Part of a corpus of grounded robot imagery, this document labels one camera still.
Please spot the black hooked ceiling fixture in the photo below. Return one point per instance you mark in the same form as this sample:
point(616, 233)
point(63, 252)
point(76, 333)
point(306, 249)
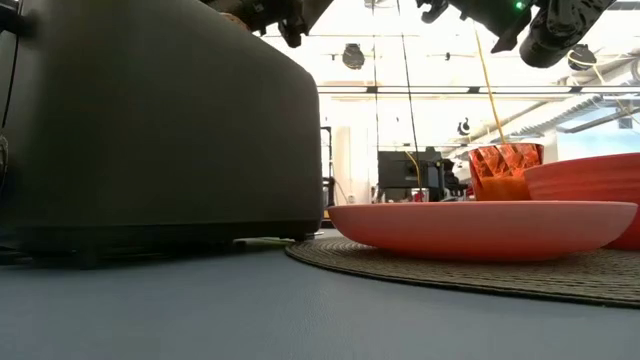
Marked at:
point(464, 127)

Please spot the black and silver toaster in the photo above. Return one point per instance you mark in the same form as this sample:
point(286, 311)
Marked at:
point(150, 125)

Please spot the black round ceiling fixture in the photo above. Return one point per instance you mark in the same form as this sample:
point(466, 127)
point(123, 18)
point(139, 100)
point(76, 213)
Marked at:
point(353, 56)
point(582, 56)

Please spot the red round bowl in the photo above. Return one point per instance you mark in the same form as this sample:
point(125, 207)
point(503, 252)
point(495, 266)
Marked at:
point(585, 180)

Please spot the pink cup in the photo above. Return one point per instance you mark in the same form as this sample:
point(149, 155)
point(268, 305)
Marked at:
point(500, 170)

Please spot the round woven grey placemat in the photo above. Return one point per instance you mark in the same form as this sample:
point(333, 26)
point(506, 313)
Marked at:
point(450, 275)

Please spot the pink round plate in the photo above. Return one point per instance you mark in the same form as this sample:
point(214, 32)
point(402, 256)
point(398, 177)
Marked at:
point(475, 227)

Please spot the black equipment box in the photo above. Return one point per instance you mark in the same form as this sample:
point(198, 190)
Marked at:
point(400, 170)

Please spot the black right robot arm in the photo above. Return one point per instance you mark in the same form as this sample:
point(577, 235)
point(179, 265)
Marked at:
point(565, 35)

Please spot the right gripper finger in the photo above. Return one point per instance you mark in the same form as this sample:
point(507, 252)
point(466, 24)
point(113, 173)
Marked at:
point(432, 9)

